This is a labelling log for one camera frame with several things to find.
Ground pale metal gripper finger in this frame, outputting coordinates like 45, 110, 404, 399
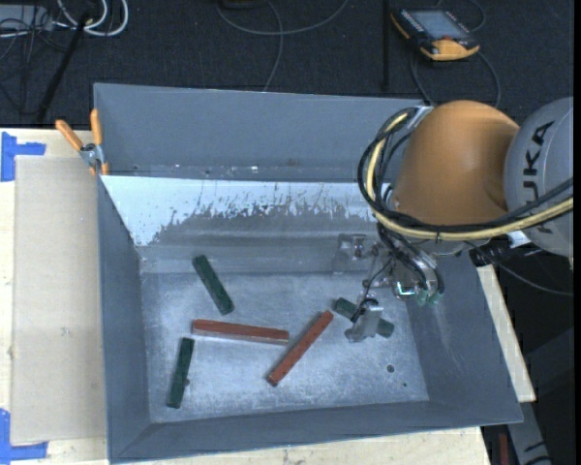
345, 302, 384, 344
332, 232, 370, 274

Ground dark green flat block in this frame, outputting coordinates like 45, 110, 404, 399
191, 254, 236, 317
332, 296, 396, 339
166, 336, 197, 410

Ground red-brown flat block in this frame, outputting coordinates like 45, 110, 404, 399
265, 309, 336, 388
191, 318, 291, 347

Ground grey metal bin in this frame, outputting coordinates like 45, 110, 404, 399
92, 82, 525, 465

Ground pale flat board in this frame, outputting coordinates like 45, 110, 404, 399
9, 156, 108, 446

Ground black cylinder on white bracket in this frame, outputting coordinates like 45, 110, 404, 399
468, 232, 532, 267

